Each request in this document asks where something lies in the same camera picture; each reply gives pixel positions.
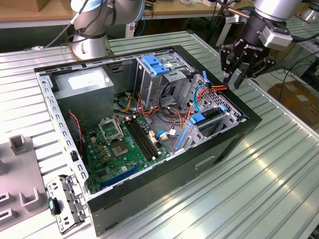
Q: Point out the black PC case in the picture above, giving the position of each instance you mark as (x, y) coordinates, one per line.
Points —
(174, 179)

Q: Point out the blue expansion slot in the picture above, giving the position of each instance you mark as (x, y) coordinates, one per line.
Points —
(119, 177)

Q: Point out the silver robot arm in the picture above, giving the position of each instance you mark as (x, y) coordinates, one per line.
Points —
(87, 44)

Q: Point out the grey metal disk bay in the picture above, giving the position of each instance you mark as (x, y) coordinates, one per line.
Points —
(228, 120)

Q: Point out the black teal latch clip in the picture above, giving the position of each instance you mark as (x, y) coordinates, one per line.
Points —
(54, 206)

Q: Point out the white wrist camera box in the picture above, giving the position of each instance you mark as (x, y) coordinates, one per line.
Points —
(276, 38)

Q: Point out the grey optical drive cage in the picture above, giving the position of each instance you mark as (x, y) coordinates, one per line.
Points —
(152, 87)

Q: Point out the hard disk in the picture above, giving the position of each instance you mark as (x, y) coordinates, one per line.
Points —
(197, 118)

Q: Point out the grey power supply unit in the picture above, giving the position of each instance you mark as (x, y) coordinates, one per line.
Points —
(84, 99)

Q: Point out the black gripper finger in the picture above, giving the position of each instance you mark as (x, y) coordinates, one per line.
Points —
(230, 57)
(264, 66)

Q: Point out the green motherboard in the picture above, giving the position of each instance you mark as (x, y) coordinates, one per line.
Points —
(134, 149)

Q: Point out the wooden desk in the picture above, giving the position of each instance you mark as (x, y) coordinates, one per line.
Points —
(174, 10)

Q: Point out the blue plastic drive latch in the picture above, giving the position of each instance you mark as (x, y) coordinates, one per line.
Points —
(155, 66)

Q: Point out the black RAM slot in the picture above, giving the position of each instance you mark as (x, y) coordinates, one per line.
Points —
(143, 140)
(138, 140)

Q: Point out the small black case switch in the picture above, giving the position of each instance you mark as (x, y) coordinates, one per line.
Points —
(73, 155)

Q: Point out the grey parts rack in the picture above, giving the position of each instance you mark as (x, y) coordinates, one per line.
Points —
(22, 174)

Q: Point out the metal slat side table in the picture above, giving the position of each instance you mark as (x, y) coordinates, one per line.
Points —
(309, 27)

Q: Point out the cardboard box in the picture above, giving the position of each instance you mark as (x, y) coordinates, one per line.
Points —
(296, 99)

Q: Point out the CPU socket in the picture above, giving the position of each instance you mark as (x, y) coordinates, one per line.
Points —
(119, 149)

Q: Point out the grey slot cover bracket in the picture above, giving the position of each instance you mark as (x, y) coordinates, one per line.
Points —
(72, 199)

